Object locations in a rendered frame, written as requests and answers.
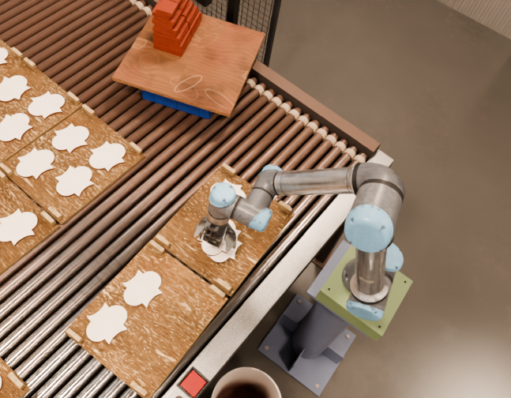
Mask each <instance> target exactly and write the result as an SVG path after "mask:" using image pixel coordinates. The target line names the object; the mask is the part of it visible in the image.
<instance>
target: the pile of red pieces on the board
mask: <svg viewBox="0 0 511 398"><path fill-rule="evenodd" d="M152 15H153V16H154V18H153V19H152V23H153V24H154V25H153V27H152V30H153V31H154V34H153V48H154V49H157V50H160V51H164V52H167V53H169V54H173V55H177V56H179V57H182V55H183V53H184V51H185V49H186V48H187V46H188V44H189V42H190V41H191V39H192V37H193V35H194V33H195V32H196V30H197V27H198V25H199V24H200V23H201V20H202V13H201V12H199V8H198V7H197V6H194V3H193V2H191V1H190V0H159V1H158V2H157V4H156V6H155V8H154V9H153V11H152Z"/></svg>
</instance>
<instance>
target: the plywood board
mask: <svg viewBox="0 0 511 398"><path fill-rule="evenodd" d="M153 18H154V16H153V15H151V17H150V18H149V19H148V21H147V23H146V24H145V26H144V27H143V29H142V30H141V32H140V34H139V35H138V37H137V38H136V40H135V41H134V43H133V45H132V47H131V48H130V49H129V51H128V53H127V54H126V56H125V58H124V59H123V60H122V62H121V64H120V65H119V67H118V68H117V70H116V71H115V73H114V75H113V77H112V80H113V81H117V82H120V83H123V84H127V85H129V86H132V87H135V88H139V89H142V90H145V91H147V92H152V93H155V94H157V95H160V96H164V97H167V98H170V99H173V100H177V101H179V102H182V103H187V104H189V105H192V106H195V107H199V108H201V109H205V110H207V111H211V112H214V113H217V114H219V115H224V116H227V117H229V118H230V117H231V113H232V111H233V109H234V107H235V105H236V102H237V100H238V98H239V95H240V93H241V91H242V88H243V85H244V84H245V82H246V79H247V77H248V75H249V72H250V70H251V67H252V65H253V64H254V60H255V58H256V57H257V53H258V52H259V49H260V47H261V44H262V42H263V40H264V38H265V33H263V32H259V31H255V30H253V29H250V28H246V27H243V26H240V25H237V24H232V23H230V22H227V21H222V20H220V19H217V18H215V17H210V16H207V15H204V14H202V20H201V23H200V24H199V25H198V27H197V30H196V32H195V33H194V35H193V37H192V39H191V41H190V42H189V44H188V46H187V48H186V49H185V51H184V53H183V55H182V57H179V56H177V55H173V54H169V53H167V52H164V51H160V50H157V49H154V48H153V34H154V31H153V30H152V27H153V25H154V24H153V23H152V19H153Z"/></svg>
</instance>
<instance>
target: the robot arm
mask: <svg viewBox="0 0 511 398"><path fill-rule="evenodd" d="M322 194H354V195H355V199H354V202H353V204H352V207H351V210H350V212H349V213H348V216H347V218H346V220H345V225H344V234H345V237H346V239H347V240H348V241H349V242H351V244H352V245H353V246H354V247H355V258H353V259H351V260H350V261H349V262H348V263H347V264H346V265H345V266H344V268H343V270H342V274H341V276H342V281H343V284H344V286H345V288H346V289H347V290H348V292H349V293H350V294H349V297H348V300H347V304H346V308H347V310H348V311H349V312H350V313H351V314H353V315H355V316H356V317H360V318H362V319H364V320H368V321H379V320H381V319H382V316H383V314H384V313H385V312H384V311H385V306H386V303H387V301H388V297H389V292H390V290H391V287H392V284H393V280H394V276H395V274H396V271H398V270H400V268H401V266H402V264H403V262H404V259H403V255H402V253H401V252H400V250H399V248H398V247H397V246H396V245H394V244H393V240H394V237H395V230H396V221H397V217H398V215H399V212H400V208H401V205H402V202H403V200H404V194H405V188H404V183H403V181H402V179H401V177H400V176H399V175H398V174H397V173H396V172H395V171H394V170H393V169H391V168H389V167H387V166H385V165H382V164H379V163H369V162H366V163H356V164H355V165H354V166H353V167H338V168H325V169H312V170H298V171H282V169H281V168H279V167H278V166H273V165H272V164H269V165H266V166H265V167H264V168H263V169H262V171H261V172H260V173H259V175H258V177H257V180H256V182H255V183H254V185H253V187H252V189H251V191H250V192H249V194H248V196H247V198H244V197H242V196H239V195H238V194H236V192H235V188H234V187H233V186H232V185H231V184H229V183H226V182H220V183H217V184H216V185H214V187H213V188H212V190H211V193H210V195H209V206H208V211H207V216H205V217H203V218H202V219H201V221H200V222H199V224H198V225H197V226H196V231H195V233H194V237H196V236H197V235H198V234H199V233H200V232H201V234H200V239H201V237H202V236H203V241H205V242H207V243H209V244H211V245H213V246H216V247H218V248H219V247H220V244H221V242H222V240H223V236H224V241H225V242H226V248H225V250H226V252H229V251H230V249H231V248H233V249H234V248H235V247H236V233H235V231H234V230H233V228H232V227H231V225H230V224H229V223H228V222H229V219H232V220H234V221H237V222H239V223H241V224H243V225H245V226H247V227H248V228H252V229H254V230H256V231H260V232H263V231H264V230H265V229H266V228H267V226H268V224H269V221H270V219H271V217H272V210H270V209H269V206H270V205H271V203H272V200H273V198H274V197H275V196H287V195H322ZM204 231H205V233H204ZM225 233H226V234H225ZM224 234H225V235H224Z"/></svg>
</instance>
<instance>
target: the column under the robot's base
mask: <svg viewBox="0 0 511 398"><path fill-rule="evenodd" d="M350 246H351V245H350V244H349V243H347V242H345V241H344V240H343V241H342V242H341V243H340V244H339V246H338V247H337V249H336V250H335V252H334V253H333V255H332V256H331V257H330V258H329V260H328V262H327V263H326V265H325V266H324V268H323V269H322V270H321V272H320V273H319V274H318V276H317V278H316V279H315V281H314V282H313V283H312V284H311V286H310V288H309V289H308V290H307V292H306V294H308V295H309V296H310V297H311V298H313V299H314V300H316V302H315V303H314V305H313V304H312V303H310V302H309V301H307V300H306V299H305V298H303V297H302V296H301V295H299V294H298V293H297V295H296V296H295V297H294V298H293V300H292V301H291V303H290V304H289V306H288V307H287V309H286V310H285V311H284V312H283V314H282V315H281V317H280V318H279V320H278V321H277V323H276V324H275V325H274V326H273V328H272V330H271V331H270V332H269V334H268V335H267V336H266V337H265V339H264V341H263V342H262V343H261V345H260V347H259V348H258V349H257V350H258V351H259V352H261V353H262V354H263V355H264V356H266V357H267V358H268V359H270V360H271V361H272V362H274V363H275V364H277V365H278V366H279V367H280V368H281V369H283V370H284V371H285V372H287V373H288V374H290V375H291V376H292V377H293V378H294V379H296V380H297V381H298V382H300V383H301V384H302V385H304V386H305V387H307V388H308V389H309V390H310V391H311V392H313V393H314V394H315V395H317V396H320V395H321V393H322V391H323V389H324V388H325V386H326V385H327V383H328V382H329V379H330V378H331V376H332V375H333V373H334V371H335V370H336V368H337V367H338V365H339V363H340V361H341V360H342V359H344V355H345V353H346V352H347V350H348V348H349V347H350V345H351V343H352V341H353V340H354V338H355V337H356V335H355V334H354V333H352V332H351V331H349V330H348V329H347V327H348V326H349V325H350V326H352V327H353V328H355V329H356V330H358V331H359V332H361V333H362V334H363V335H364V336H366V337H369V336H368V335H366V334H365V333H364V332H362V331H360V330H359V329H357V328H356V327H355V326H354V325H352V324H351V323H349V322H348V321H346V320H345V319H343V318H342V317H341V316H340V315H338V314H337V313H335V312H334V311H332V310H331V309H329V308H328V307H327V306H326V305H324V304H323V303H321V302H320V301H318V300H317V299H316V298H315V297H316V295H317V293H318V292H319V291H320V290H321V288H322V287H323V285H324V284H325V282H326V280H327V279H328V278H329V277H330V275H331V274H332V272H333V270H334V269H335V267H336V266H337V265H338V264H339V262H340V260H341V259H342V257H343V256H344V255H345V253H346V252H347V251H348V249H349V247H350Z"/></svg>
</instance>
